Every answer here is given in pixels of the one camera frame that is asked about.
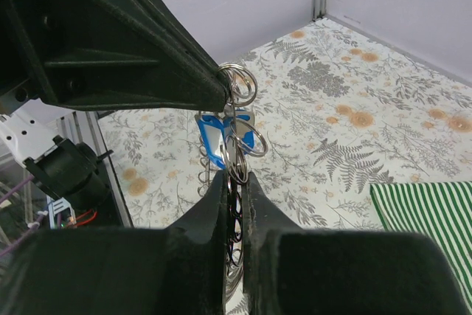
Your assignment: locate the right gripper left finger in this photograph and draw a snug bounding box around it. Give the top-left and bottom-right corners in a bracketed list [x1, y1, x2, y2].
[1, 171, 228, 314]

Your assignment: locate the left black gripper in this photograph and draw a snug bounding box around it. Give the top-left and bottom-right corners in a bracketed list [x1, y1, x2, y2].
[1, 0, 229, 112]

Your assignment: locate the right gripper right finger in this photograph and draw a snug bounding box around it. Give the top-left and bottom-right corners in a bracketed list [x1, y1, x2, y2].
[242, 173, 468, 314]

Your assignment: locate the key with blue tag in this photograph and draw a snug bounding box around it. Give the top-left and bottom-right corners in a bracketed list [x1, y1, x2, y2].
[195, 109, 255, 169]

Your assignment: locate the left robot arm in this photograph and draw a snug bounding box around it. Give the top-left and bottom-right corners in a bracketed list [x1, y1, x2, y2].
[1, 0, 230, 210]

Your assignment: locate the green striped cloth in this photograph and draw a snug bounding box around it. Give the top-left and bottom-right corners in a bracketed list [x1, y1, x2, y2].
[370, 181, 471, 311]

